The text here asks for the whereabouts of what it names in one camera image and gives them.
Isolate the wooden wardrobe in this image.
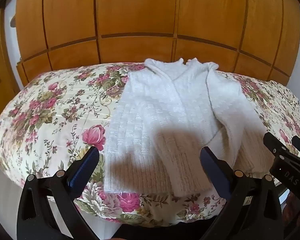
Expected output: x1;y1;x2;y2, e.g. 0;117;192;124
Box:
15;0;300;88

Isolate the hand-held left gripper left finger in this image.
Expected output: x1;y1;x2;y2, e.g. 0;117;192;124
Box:
16;145;100;240

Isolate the floral bedspread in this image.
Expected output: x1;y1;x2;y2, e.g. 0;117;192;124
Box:
0;62;300;228

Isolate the wooden shelf cabinet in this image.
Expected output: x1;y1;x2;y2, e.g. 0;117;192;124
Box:
0;7;19;98

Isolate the white bed sheet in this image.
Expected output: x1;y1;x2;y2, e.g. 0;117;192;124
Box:
0;155;120;240

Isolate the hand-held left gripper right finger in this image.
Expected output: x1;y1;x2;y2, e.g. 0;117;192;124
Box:
199;146;283;240

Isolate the white knit sweater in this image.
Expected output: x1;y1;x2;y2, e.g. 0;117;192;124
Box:
104;57;282;197

